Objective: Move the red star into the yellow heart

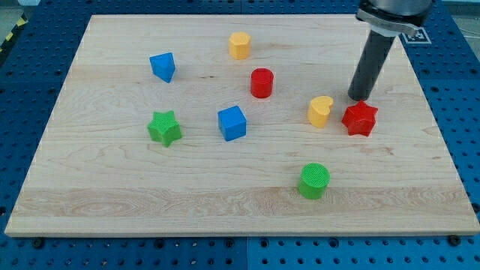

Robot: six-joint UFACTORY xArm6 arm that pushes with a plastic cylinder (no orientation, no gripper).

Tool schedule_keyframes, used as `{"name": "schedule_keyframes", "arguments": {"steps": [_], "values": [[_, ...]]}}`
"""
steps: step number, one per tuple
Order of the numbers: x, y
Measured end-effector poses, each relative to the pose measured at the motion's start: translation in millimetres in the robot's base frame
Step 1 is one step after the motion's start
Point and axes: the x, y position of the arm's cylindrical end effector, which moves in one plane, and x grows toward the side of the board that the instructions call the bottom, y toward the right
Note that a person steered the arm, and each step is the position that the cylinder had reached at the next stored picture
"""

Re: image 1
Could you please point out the blue triangle block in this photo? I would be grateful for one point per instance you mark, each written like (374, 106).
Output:
(163, 66)

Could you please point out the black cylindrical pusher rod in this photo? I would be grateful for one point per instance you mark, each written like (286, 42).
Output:
(370, 64)

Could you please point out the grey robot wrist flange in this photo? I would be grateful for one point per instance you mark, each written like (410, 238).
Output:
(390, 18)

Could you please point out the yellow hexagon block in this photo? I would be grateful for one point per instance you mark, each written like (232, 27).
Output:
(239, 45)

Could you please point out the yellow heart block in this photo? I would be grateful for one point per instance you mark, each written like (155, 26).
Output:
(319, 111)

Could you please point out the blue cube block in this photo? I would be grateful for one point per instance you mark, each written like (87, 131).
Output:
(232, 123)

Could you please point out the red star block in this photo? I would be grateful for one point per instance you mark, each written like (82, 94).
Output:
(360, 119)

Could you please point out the green star block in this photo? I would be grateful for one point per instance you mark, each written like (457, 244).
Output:
(164, 128)

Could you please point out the red cylinder block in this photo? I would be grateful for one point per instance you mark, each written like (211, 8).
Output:
(261, 83)

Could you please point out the green cylinder block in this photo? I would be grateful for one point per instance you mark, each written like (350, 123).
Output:
(314, 180)

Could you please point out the light wooden board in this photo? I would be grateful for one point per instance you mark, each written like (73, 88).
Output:
(97, 173)

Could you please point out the black white fiducial tag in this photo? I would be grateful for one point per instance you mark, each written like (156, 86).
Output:
(420, 37)

